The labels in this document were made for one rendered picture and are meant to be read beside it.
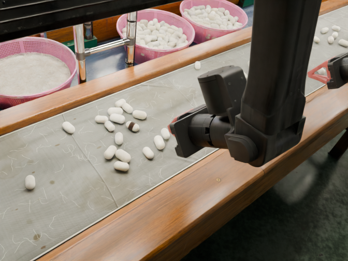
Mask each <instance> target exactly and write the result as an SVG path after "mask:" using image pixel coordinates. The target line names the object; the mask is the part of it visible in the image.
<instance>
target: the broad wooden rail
mask: <svg viewBox="0 0 348 261"><path fill-rule="evenodd" d="M303 115H304V116H305V117H306V121H305V124H304V128H303V132H302V137H301V141H300V143H299V144H297V145H296V146H294V147H292V148H291V149H289V150H287V151H286V152H284V153H282V154H281V155H279V156H278V157H276V158H274V159H273V160H271V161H269V162H268V163H266V164H264V165H263V166H261V167H253V166H251V165H250V164H248V163H243V162H239V161H236V160H235V159H234V158H233V157H231V156H230V153H229V150H228V149H219V150H217V151H216V152H214V153H212V154H211V155H209V156H208V157H206V158H204V159H203V160H201V161H200V162H198V163H196V164H195V165H193V166H191V167H190V168H188V169H186V170H185V171H183V172H181V173H180V174H178V175H176V176H175V177H173V178H171V179H170V180H168V181H166V182H165V183H163V184H161V185H160V186H158V187H156V188H155V189H153V190H151V191H150V192H148V193H146V194H145V195H143V196H141V197H140V198H138V199H136V200H135V201H133V202H131V203H130V204H128V205H127V206H125V207H123V208H122V209H120V210H118V211H117V212H115V213H114V214H112V215H110V216H108V217H107V218H105V219H103V220H102V221H100V222H98V223H97V224H95V225H93V226H92V227H90V228H89V229H87V230H85V231H84V232H82V233H80V234H79V235H77V236H75V237H73V238H72V239H70V240H68V241H67V242H65V243H64V244H62V245H61V246H59V247H57V248H56V249H54V250H52V251H51V252H49V253H47V254H46V255H44V256H42V257H41V258H39V259H37V260H36V261H179V260H180V259H182V258H183V257H184V256H185V255H187V254H188V253H189V252H190V251H191V250H192V249H194V248H196V247H197V246H198V245H200V244H201V243H202V242H203V241H205V240H206V239H207V238H208V237H210V236H211V235H212V234H213V233H215V232H216V231H217V230H218V229H220V228H221V227H222V226H223V225H225V224H226V223H227V222H228V221H230V220H231V219H232V218H233V217H235V216H236V215H237V214H238V213H240V212H241V211H242V210H243V209H245V208H246V207H247V206H248V205H250V204H251V203H252V202H254V201H255V200H256V199H257V198H259V197H260V196H261V195H262V194H263V193H265V192H266V191H268V190H269V189H270V188H271V187H273V186H274V185H275V184H276V183H278V182H279V181H280V180H281V179H283V178H284V177H285V176H286V175H288V174H289V173H290V172H291V171H293V170H294V169H295V168H296V167H298V166H299V165H300V164H301V163H303V162H304V161H305V160H307V159H308V158H309V157H310V156H311V155H313V154H314V153H315V152H316V151H318V150H319V149H320V148H322V147H323V146H324V145H325V144H327V143H328V142H329V141H331V140H332V139H333V138H335V137H336V136H337V135H338V134H339V133H341V132H342V131H343V130H344V129H346V128H347V127H348V83H346V84H345V85H343V86H342V87H340V88H338V89H330V90H329V89H328V87H327V85H325V86H324V87H322V88H320V89H319V90H317V91H315V92H314V93H312V94H310V95H309V96H307V97H306V104H305V107H304V111H303Z"/></svg>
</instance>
